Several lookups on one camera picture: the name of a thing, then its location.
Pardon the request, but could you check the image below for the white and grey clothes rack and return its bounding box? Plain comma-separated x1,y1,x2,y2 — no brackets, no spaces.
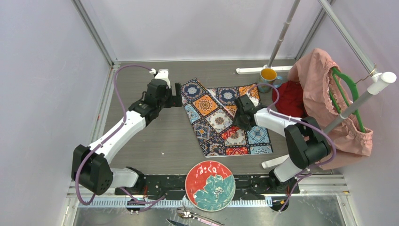
235,0,398,170

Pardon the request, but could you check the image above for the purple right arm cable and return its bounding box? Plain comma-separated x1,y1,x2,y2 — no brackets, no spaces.
247,82,337,213

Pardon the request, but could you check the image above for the metal spoon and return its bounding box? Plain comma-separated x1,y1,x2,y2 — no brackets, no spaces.
176,208,225,226

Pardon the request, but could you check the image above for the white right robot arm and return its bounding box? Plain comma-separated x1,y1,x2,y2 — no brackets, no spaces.
233,95,331,193

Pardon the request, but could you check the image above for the pink fabric garment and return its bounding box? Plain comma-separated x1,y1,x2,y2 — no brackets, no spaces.
287,48,373,170

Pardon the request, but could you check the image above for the green clothes hanger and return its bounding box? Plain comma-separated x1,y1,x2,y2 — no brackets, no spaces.
328,66,365,134

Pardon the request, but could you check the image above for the metal knife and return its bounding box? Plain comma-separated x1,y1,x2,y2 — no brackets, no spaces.
166,219,189,226

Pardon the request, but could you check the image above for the colourful patterned placemat cloth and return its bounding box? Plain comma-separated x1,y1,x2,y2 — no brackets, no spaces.
181,78,273,157

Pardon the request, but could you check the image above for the red plate with teal flower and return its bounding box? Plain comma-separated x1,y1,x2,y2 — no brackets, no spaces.
184,161,236,212

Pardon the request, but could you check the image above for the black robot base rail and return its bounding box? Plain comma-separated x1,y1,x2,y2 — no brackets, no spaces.
126,174,300,201

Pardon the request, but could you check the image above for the blue mug with yellow inside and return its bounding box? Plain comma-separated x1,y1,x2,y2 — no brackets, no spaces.
258,68,283,93

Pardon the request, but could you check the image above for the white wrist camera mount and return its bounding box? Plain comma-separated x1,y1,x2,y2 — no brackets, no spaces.
149,68,171,88
247,92,259,106

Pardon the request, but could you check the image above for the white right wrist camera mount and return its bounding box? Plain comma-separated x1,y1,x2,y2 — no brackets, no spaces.
247,92,259,106

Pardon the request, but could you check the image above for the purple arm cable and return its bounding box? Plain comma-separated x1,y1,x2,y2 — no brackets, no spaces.
74,65,166,213
247,82,337,213

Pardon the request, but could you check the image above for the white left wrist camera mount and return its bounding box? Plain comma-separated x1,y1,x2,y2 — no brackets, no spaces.
149,68,171,88

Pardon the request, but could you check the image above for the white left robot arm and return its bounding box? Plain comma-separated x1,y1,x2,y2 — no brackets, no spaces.
71,79,183,195

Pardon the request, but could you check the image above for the red cloth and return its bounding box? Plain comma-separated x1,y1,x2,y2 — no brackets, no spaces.
274,81,308,118

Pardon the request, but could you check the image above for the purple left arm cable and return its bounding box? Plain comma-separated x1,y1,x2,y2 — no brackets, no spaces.
74,65,166,213

